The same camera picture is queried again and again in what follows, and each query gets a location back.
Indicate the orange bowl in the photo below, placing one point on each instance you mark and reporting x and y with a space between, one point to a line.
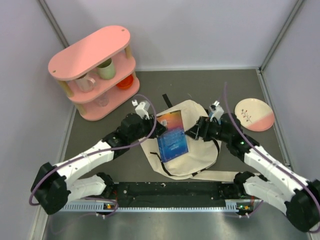
126 83

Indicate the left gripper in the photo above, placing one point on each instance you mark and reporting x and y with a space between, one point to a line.
151 123

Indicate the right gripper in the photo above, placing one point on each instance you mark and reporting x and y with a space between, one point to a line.
201 129

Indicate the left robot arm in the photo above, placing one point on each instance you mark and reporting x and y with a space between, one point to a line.
56 185

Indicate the pink three-tier shelf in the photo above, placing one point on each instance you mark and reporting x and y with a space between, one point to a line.
83 57

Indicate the green mug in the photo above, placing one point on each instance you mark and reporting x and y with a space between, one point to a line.
106 70

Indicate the cream canvas backpack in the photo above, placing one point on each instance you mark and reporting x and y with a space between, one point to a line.
200 157

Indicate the blue wallet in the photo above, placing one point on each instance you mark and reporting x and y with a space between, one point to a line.
216 115

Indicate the clear glass cup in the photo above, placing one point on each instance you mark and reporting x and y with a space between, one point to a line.
102 100

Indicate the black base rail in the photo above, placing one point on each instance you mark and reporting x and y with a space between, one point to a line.
173 194

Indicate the blue orange book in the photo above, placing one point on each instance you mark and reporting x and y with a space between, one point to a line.
173 142

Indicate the pink mug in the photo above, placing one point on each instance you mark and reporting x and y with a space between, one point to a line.
85 83

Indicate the pink cream plate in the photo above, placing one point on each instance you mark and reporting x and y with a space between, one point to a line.
254 114

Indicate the grey cable duct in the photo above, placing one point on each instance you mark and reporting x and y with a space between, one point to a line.
90 206

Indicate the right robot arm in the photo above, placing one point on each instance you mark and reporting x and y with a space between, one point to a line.
295 196

